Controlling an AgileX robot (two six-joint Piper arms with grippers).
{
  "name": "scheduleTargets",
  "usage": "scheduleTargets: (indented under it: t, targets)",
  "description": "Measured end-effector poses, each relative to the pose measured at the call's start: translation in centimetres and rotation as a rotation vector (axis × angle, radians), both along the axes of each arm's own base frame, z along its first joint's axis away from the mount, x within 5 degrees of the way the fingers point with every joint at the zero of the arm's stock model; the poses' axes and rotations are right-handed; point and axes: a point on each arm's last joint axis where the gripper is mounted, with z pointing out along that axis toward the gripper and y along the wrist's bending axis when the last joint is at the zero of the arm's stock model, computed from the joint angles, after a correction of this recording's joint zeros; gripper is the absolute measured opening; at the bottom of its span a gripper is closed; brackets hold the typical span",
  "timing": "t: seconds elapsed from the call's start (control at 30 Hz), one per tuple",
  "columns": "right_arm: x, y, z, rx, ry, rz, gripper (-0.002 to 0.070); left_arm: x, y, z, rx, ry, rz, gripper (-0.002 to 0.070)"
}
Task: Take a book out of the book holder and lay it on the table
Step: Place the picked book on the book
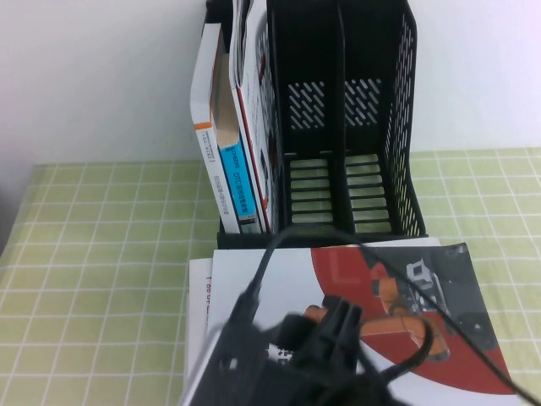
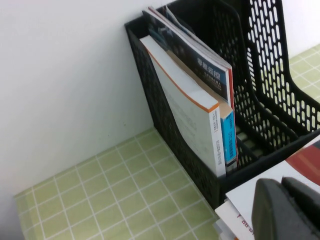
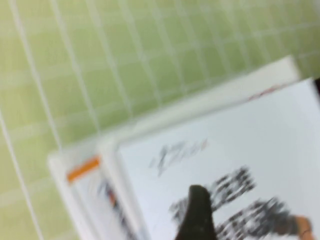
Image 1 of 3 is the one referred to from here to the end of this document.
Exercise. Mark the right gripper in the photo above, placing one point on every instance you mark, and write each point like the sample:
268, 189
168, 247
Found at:
329, 385

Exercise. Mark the red robot arm brochure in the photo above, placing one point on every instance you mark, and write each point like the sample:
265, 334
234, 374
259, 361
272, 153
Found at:
346, 270

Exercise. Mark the blue spine book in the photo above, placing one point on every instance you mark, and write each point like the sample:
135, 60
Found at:
238, 182

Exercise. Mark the white book with orange band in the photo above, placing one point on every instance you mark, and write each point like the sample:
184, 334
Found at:
203, 84

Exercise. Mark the black plastic book holder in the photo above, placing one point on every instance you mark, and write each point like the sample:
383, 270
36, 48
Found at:
308, 42

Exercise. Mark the white vehicle brochure red edge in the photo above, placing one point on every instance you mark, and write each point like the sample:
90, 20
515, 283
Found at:
253, 127

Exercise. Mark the green checked tablecloth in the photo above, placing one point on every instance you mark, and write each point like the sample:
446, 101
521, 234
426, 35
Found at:
105, 254

